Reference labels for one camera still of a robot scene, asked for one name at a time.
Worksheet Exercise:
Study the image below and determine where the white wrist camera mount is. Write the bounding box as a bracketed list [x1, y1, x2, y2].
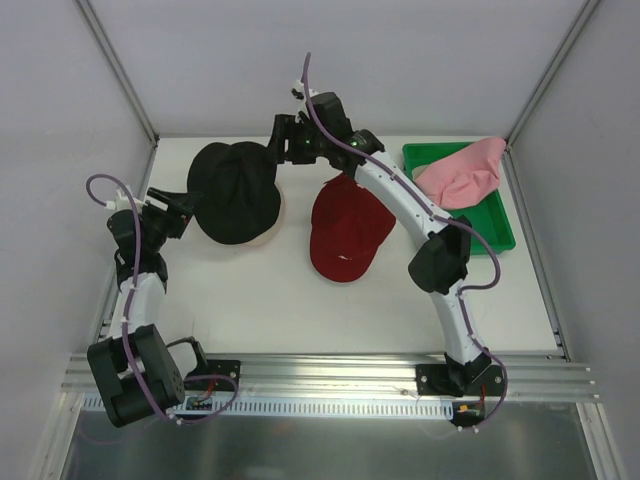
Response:
[291, 79, 318, 110]
[104, 188, 144, 214]

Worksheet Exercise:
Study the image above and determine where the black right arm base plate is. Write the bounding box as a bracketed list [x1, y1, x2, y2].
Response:
[415, 363, 506, 398]

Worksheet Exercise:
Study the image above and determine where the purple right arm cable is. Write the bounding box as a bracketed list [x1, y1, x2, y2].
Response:
[302, 52, 510, 435]

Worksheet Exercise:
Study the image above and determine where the light pink baseball cap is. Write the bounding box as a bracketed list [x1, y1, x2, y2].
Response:
[405, 137, 506, 210]

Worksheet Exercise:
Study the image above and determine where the cream beige baseball cap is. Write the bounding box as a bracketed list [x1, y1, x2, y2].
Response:
[244, 187, 289, 250]

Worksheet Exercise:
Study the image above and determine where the black baseball cap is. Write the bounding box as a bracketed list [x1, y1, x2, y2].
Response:
[187, 141, 284, 246]

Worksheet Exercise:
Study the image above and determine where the aluminium mounting rail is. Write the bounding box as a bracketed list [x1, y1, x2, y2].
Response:
[62, 352, 600, 403]

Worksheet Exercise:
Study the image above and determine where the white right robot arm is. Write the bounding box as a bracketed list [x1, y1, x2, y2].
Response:
[268, 86, 492, 397]

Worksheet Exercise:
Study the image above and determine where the left aluminium frame post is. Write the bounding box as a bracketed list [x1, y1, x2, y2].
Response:
[73, 0, 159, 146]

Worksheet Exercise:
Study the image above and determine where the red baseball cap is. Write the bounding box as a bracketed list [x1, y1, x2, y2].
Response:
[309, 173, 396, 283]

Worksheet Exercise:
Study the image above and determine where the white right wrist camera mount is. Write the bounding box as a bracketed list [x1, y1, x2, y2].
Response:
[291, 79, 318, 110]

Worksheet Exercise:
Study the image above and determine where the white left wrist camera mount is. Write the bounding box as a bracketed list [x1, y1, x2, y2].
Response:
[104, 188, 144, 214]

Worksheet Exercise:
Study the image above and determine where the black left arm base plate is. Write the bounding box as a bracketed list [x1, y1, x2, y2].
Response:
[185, 359, 242, 394]

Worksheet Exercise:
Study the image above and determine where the green plastic tray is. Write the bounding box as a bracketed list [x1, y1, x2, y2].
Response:
[402, 142, 516, 254]

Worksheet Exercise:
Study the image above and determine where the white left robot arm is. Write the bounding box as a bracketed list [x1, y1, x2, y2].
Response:
[87, 188, 210, 427]

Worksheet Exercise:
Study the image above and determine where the right aluminium frame post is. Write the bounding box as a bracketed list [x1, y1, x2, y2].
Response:
[504, 0, 604, 146]

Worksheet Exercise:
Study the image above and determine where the aluminium frame post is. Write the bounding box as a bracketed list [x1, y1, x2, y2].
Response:
[504, 0, 604, 146]
[73, 0, 159, 146]

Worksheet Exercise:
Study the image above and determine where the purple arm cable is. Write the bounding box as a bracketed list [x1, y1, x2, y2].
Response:
[84, 173, 240, 426]
[302, 52, 510, 435]

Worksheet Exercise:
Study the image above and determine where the white slotted cable duct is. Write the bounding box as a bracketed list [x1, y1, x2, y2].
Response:
[82, 394, 459, 419]

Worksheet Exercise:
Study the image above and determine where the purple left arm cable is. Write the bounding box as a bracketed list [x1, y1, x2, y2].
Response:
[84, 173, 240, 426]

